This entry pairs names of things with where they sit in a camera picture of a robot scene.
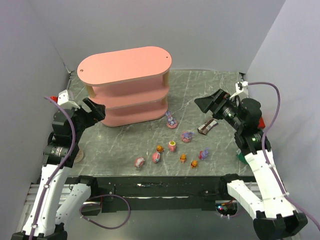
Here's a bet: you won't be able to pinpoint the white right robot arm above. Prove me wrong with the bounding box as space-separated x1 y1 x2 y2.
194 89 308 240

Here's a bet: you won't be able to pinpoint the orange bear toy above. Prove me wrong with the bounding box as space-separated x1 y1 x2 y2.
190 160 198 168
179 153 187 163
156 145 164 153

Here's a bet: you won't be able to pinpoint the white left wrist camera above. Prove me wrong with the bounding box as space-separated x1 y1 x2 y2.
57 89 80 110

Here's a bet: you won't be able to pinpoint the beige round disc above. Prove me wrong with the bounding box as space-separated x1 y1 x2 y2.
74 149 84 163

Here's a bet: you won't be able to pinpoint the brown chocolate bar wrapper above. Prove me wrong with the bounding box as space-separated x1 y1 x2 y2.
197 118 218 135

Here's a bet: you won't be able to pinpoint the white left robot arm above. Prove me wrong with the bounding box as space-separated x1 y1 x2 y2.
11 97 106 240

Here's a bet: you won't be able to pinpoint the pink white frilly toy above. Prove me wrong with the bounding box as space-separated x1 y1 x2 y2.
134 157 145 168

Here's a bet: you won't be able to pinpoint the pink three-tier wooden shelf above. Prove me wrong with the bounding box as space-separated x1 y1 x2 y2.
77 46 172 127

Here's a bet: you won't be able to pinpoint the pink cup toy yellow top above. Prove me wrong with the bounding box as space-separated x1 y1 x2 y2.
168 140 177 152

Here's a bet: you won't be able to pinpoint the purple bunny on pink base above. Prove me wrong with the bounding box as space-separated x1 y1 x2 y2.
165 111 178 129

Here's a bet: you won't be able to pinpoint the green brown tape roll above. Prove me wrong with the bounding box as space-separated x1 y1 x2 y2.
236 149 248 165

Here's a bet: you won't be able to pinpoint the red box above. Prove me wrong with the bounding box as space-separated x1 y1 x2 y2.
258 117 266 129

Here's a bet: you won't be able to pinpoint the purple loose cable loop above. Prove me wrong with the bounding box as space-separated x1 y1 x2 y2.
79 194 132 230

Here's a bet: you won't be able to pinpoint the small purple bunny toy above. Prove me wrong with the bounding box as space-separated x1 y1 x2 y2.
198 147 209 161

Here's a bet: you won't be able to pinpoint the pink cloud toy blue bows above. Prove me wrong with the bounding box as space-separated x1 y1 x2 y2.
152 152 161 164

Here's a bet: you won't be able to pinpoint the black base frame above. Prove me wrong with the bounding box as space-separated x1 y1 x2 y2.
95 176 232 213

